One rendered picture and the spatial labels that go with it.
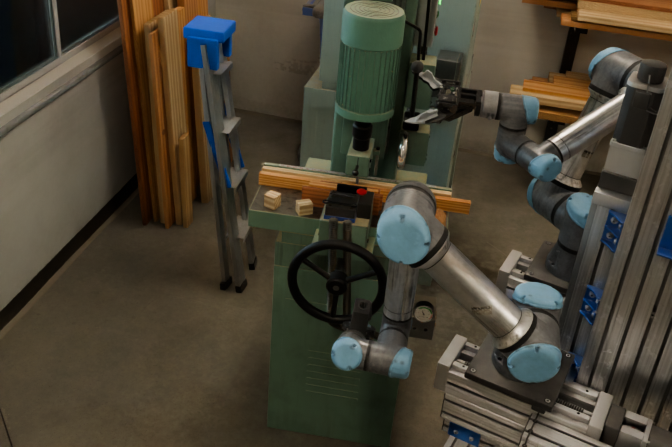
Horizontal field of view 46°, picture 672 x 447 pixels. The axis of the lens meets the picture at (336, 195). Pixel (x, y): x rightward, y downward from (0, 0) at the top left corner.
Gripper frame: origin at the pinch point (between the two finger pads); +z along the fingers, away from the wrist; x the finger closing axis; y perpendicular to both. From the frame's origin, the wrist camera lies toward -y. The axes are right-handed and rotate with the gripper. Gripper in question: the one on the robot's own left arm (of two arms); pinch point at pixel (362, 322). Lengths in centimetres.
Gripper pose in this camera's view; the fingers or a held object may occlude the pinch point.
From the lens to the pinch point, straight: 228.1
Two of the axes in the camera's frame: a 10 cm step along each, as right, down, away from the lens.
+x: 9.7, 1.9, -1.3
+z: 1.3, -0.1, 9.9
